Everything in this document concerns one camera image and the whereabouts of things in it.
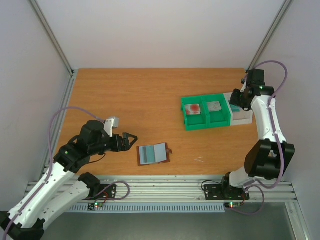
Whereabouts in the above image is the left controller board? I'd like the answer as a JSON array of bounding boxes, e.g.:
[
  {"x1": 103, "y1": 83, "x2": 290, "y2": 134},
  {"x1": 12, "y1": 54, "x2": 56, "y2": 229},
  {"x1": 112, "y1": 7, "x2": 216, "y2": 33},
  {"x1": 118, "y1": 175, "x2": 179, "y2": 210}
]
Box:
[{"x1": 87, "y1": 202, "x2": 104, "y2": 211}]

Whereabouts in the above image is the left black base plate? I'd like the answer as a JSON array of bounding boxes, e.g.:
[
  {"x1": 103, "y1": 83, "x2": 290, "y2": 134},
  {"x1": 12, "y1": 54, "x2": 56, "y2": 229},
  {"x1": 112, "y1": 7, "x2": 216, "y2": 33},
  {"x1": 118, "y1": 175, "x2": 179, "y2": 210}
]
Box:
[{"x1": 85, "y1": 184, "x2": 117, "y2": 201}]

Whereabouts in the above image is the grey slotted cable duct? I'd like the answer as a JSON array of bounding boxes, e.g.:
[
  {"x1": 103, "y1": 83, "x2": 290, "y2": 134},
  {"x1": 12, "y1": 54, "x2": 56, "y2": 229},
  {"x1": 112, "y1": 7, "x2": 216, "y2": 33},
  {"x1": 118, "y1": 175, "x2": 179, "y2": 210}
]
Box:
[{"x1": 67, "y1": 202, "x2": 225, "y2": 214}]

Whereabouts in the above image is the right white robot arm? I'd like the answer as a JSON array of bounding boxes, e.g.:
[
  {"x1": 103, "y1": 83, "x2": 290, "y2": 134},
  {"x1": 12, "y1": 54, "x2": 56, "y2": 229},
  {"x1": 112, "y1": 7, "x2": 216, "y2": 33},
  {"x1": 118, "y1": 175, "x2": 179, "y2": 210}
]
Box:
[{"x1": 220, "y1": 69, "x2": 295, "y2": 200}]

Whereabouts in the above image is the right controller board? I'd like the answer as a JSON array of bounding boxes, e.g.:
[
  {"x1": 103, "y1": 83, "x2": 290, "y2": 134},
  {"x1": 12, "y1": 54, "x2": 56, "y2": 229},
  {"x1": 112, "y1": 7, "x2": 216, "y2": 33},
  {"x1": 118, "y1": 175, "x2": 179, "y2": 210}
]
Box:
[{"x1": 224, "y1": 202, "x2": 243, "y2": 209}]

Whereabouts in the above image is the left aluminium frame post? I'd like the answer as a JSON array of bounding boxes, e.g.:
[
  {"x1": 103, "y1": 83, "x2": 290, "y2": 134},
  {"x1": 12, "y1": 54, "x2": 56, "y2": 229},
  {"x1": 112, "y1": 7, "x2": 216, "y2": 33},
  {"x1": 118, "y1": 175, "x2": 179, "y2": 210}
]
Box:
[{"x1": 28, "y1": 0, "x2": 74, "y2": 77}]

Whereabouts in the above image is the aluminium frame post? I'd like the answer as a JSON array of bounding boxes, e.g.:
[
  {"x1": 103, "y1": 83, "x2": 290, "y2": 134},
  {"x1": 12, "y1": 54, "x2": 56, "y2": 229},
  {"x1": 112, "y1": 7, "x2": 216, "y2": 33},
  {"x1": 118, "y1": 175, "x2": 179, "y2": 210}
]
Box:
[
  {"x1": 246, "y1": 0, "x2": 294, "y2": 70},
  {"x1": 28, "y1": 0, "x2": 74, "y2": 77}
]

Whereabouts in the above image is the red circle card stack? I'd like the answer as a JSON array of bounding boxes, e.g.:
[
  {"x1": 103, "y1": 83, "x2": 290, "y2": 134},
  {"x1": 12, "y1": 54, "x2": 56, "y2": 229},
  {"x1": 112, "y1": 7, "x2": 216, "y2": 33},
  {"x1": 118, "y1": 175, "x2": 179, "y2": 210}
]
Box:
[{"x1": 184, "y1": 103, "x2": 201, "y2": 116}]

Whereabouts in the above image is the aluminium front rail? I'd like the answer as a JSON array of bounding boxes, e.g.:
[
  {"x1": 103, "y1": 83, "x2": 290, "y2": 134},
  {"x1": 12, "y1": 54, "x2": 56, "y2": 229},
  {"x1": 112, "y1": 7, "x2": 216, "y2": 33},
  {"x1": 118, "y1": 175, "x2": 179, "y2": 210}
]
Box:
[{"x1": 22, "y1": 174, "x2": 298, "y2": 203}]

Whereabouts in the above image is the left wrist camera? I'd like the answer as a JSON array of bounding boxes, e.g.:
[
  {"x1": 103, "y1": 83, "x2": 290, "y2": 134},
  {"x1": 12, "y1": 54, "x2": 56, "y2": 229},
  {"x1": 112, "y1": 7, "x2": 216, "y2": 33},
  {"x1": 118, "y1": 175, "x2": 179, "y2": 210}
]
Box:
[{"x1": 104, "y1": 116, "x2": 120, "y2": 138}]

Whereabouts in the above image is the brown leather card holder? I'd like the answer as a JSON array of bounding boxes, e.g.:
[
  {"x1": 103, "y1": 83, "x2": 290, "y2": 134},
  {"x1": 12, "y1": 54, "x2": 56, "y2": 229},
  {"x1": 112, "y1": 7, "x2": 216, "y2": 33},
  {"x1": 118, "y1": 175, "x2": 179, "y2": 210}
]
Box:
[{"x1": 137, "y1": 142, "x2": 173, "y2": 167}]

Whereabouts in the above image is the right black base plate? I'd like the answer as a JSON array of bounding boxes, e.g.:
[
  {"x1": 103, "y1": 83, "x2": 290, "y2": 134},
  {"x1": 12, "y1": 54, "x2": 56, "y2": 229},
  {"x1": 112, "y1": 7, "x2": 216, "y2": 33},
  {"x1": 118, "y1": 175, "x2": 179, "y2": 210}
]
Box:
[{"x1": 202, "y1": 184, "x2": 250, "y2": 201}]

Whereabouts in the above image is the white VIP card stack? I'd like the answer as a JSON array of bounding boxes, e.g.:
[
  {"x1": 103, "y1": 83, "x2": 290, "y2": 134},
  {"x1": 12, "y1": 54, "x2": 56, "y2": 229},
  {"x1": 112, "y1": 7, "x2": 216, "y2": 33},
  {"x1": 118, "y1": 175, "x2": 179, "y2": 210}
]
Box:
[{"x1": 206, "y1": 101, "x2": 222, "y2": 112}]

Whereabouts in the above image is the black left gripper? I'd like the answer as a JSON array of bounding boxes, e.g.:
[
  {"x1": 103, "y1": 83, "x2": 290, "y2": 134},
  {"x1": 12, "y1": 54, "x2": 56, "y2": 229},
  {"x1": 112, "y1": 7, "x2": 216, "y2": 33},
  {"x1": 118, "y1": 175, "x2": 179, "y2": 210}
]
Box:
[{"x1": 90, "y1": 133, "x2": 139, "y2": 155}]

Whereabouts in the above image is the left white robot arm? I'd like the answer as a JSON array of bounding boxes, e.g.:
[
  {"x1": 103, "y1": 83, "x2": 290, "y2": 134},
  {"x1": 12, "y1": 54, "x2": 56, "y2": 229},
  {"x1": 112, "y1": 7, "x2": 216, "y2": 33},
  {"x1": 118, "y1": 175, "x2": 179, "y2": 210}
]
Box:
[{"x1": 0, "y1": 117, "x2": 138, "y2": 240}]

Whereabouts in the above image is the green bin with red cards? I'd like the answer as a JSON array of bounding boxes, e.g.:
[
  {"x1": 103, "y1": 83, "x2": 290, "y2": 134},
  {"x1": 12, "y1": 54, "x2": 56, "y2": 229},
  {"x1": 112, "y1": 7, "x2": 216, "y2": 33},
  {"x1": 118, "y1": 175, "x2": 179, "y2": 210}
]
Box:
[{"x1": 181, "y1": 96, "x2": 207, "y2": 131}]

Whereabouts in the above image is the teal card stack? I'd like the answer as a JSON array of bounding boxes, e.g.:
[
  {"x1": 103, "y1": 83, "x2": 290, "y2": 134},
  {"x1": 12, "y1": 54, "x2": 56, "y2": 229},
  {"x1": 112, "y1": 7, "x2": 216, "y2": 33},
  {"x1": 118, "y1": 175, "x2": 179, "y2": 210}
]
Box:
[{"x1": 230, "y1": 104, "x2": 241, "y2": 113}]

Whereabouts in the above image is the right aluminium frame post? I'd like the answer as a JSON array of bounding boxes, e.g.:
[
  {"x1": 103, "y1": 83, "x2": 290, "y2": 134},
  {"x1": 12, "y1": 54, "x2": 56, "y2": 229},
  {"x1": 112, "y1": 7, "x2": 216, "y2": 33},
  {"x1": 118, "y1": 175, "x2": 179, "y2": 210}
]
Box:
[{"x1": 246, "y1": 0, "x2": 294, "y2": 70}]

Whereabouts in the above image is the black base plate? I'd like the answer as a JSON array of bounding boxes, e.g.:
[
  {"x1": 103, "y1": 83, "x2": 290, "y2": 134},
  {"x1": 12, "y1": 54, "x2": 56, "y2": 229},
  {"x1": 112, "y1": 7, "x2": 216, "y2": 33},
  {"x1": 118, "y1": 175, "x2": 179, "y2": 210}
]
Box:
[
  {"x1": 202, "y1": 184, "x2": 250, "y2": 201},
  {"x1": 85, "y1": 184, "x2": 117, "y2": 201}
]

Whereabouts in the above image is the white bin with teal cards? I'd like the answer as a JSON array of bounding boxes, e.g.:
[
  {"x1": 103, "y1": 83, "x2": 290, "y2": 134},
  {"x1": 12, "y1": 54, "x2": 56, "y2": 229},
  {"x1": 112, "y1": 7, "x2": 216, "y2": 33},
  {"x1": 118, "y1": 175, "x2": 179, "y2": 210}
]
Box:
[{"x1": 223, "y1": 92, "x2": 253, "y2": 126}]

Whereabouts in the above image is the green bin with VIP cards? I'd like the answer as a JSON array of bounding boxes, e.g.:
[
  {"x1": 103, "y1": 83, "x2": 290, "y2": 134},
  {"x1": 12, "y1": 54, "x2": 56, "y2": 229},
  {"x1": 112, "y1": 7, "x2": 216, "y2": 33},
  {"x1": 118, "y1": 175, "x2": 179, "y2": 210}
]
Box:
[{"x1": 201, "y1": 93, "x2": 232, "y2": 129}]

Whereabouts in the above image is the controller board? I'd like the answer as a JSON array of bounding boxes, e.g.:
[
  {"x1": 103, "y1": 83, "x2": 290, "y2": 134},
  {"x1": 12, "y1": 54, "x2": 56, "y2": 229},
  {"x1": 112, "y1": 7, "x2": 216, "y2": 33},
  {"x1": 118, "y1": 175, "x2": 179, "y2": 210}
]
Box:
[
  {"x1": 224, "y1": 202, "x2": 243, "y2": 209},
  {"x1": 87, "y1": 202, "x2": 104, "y2": 211}
]

